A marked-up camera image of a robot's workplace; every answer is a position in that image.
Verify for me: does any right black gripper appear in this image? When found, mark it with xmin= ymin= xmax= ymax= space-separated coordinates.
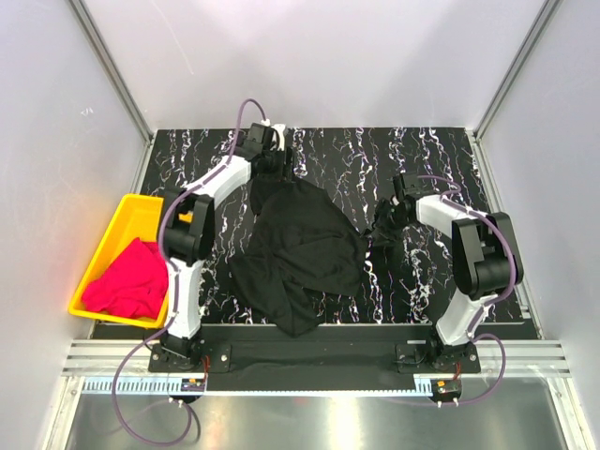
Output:
xmin=360 ymin=198 xmax=413 ymax=248

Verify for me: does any black t shirt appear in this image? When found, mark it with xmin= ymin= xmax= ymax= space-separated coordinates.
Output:
xmin=229 ymin=178 xmax=368 ymax=337

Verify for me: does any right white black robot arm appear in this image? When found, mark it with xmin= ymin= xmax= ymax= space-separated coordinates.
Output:
xmin=371 ymin=172 xmax=524 ymax=372

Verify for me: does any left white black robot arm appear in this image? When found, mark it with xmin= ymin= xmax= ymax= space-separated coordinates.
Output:
xmin=151 ymin=120 xmax=294 ymax=371

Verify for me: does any yellow plastic bin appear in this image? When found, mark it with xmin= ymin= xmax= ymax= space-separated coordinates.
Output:
xmin=67 ymin=194 xmax=168 ymax=329

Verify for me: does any red t shirt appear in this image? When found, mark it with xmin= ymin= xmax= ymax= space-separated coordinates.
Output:
xmin=82 ymin=238 xmax=169 ymax=320

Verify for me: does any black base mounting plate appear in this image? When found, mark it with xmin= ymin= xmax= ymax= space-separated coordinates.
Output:
xmin=149 ymin=324 xmax=481 ymax=394

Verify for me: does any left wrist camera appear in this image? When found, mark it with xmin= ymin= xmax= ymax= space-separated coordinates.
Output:
xmin=262 ymin=120 xmax=287 ymax=151

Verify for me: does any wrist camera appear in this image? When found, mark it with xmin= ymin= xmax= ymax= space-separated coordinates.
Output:
xmin=393 ymin=172 xmax=423 ymax=201
xmin=262 ymin=120 xmax=287 ymax=151

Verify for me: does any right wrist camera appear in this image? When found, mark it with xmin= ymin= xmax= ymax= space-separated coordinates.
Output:
xmin=393 ymin=172 xmax=423 ymax=201

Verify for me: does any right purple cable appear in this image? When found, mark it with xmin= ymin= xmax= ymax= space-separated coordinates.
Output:
xmin=388 ymin=175 xmax=525 ymax=407

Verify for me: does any purple cable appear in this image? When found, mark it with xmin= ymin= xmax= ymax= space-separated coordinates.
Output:
xmin=388 ymin=175 xmax=525 ymax=407
xmin=110 ymin=97 xmax=269 ymax=444

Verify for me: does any white slotted cable duct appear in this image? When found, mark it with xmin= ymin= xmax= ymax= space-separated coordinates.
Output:
xmin=82 ymin=376 xmax=433 ymax=398

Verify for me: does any aluminium frame rail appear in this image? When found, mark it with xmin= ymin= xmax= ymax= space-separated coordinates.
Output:
xmin=64 ymin=339 xmax=571 ymax=378

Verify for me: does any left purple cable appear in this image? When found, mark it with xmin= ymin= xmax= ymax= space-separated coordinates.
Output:
xmin=110 ymin=97 xmax=269 ymax=444

